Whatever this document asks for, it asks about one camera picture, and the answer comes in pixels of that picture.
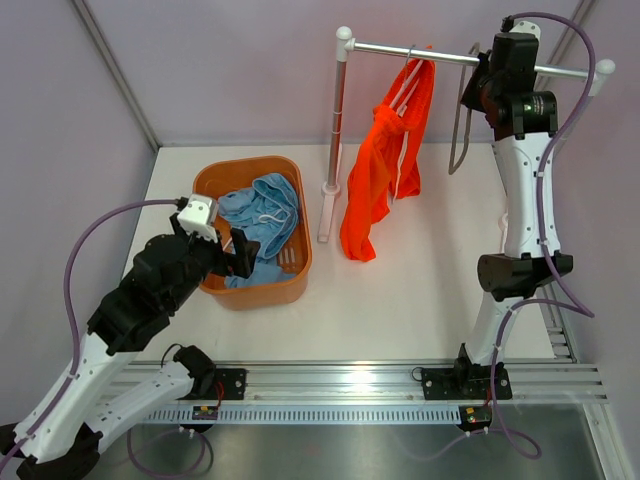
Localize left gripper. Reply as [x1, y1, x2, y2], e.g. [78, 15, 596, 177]
[166, 213, 260, 312]

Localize light blue shorts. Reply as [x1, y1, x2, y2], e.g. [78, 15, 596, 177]
[218, 173, 300, 289]

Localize grey hanger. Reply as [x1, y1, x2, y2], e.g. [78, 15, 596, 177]
[447, 42, 481, 176]

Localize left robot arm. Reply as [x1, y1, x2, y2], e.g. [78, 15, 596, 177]
[1, 216, 260, 479]

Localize pink hanger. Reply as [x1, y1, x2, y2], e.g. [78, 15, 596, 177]
[390, 59, 423, 201]

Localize orange shorts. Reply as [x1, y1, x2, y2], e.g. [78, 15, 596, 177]
[340, 59, 436, 262]

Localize orange plastic basket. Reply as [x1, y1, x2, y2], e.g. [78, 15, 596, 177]
[193, 155, 312, 311]

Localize white metal clothes rack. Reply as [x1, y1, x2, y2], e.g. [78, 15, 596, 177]
[317, 26, 616, 243]

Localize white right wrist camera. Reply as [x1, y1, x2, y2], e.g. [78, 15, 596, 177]
[500, 16, 541, 39]

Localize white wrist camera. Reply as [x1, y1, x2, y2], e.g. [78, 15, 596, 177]
[177, 194, 219, 243]
[500, 16, 541, 39]

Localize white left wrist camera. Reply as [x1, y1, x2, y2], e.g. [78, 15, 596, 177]
[177, 194, 219, 243]

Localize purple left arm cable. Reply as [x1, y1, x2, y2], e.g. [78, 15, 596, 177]
[0, 198, 189, 474]

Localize white slotted cable duct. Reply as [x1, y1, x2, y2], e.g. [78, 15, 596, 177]
[143, 404, 461, 425]

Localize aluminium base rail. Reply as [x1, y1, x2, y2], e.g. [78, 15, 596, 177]
[64, 360, 611, 407]

